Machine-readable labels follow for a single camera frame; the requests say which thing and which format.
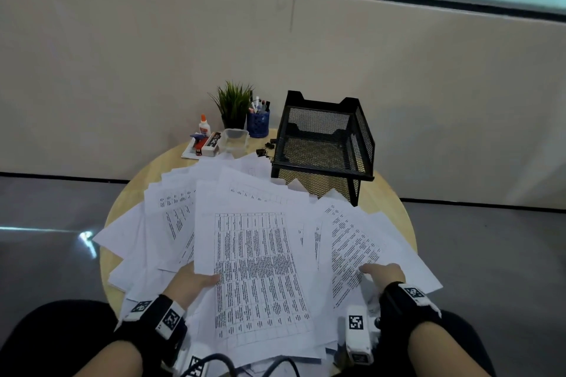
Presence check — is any clear plastic box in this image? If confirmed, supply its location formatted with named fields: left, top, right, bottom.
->
left=219, top=128, right=251, bottom=159

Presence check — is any person's left forearm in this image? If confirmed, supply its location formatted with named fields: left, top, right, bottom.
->
left=75, top=336, right=147, bottom=377

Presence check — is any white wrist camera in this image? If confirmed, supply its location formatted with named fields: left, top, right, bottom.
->
left=344, top=305, right=382, bottom=366
left=175, top=343, right=213, bottom=377

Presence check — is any blue mesh pen holder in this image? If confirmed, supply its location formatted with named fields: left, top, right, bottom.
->
left=246, top=110, right=271, bottom=139

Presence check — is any black left wrist band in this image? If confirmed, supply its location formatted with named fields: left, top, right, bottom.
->
left=114, top=294, right=189, bottom=366

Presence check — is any green potted plant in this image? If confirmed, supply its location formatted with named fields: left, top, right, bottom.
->
left=208, top=80, right=255, bottom=130

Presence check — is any person's right forearm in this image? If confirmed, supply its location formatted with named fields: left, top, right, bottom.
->
left=406, top=321, right=494, bottom=377

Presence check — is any person's left hand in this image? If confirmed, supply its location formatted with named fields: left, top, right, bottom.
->
left=163, top=262, right=222, bottom=310

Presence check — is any white tray with stapler items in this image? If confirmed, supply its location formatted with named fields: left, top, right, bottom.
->
left=181, top=133, right=222, bottom=161

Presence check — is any black camera cable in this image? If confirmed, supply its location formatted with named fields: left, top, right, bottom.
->
left=179, top=352, right=242, bottom=377
left=263, top=356, right=310, bottom=377

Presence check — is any round wooden table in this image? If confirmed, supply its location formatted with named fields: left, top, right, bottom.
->
left=99, top=127, right=419, bottom=320

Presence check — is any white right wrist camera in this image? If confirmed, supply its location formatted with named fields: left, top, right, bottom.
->
left=344, top=305, right=382, bottom=366

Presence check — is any heap of black binder clips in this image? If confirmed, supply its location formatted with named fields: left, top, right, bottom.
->
left=255, top=138, right=278, bottom=159

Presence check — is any black wrist band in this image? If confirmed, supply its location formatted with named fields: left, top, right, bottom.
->
left=114, top=294, right=189, bottom=366
left=378, top=280, right=443, bottom=345

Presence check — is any black mesh paper tray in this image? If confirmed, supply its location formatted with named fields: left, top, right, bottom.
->
left=270, top=90, right=377, bottom=207

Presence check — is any black left camera cable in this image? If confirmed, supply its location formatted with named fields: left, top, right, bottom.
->
left=179, top=352, right=242, bottom=377

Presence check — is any pile of printed papers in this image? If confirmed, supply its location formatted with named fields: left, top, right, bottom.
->
left=93, top=152, right=444, bottom=377

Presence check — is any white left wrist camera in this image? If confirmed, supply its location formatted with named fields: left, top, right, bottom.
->
left=175, top=343, right=213, bottom=377

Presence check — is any white box black label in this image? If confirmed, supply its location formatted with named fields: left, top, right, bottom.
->
left=201, top=131, right=223, bottom=157

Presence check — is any person's right hand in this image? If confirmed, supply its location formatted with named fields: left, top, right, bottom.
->
left=358, top=262, right=407, bottom=292

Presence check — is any black right camera cable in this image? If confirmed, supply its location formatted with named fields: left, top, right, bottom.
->
left=263, top=356, right=310, bottom=377

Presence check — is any black right wrist band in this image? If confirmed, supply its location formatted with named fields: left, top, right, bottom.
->
left=378, top=280, right=443, bottom=345

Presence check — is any bunch of marker pens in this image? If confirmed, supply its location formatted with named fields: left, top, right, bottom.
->
left=247, top=91, right=271, bottom=115

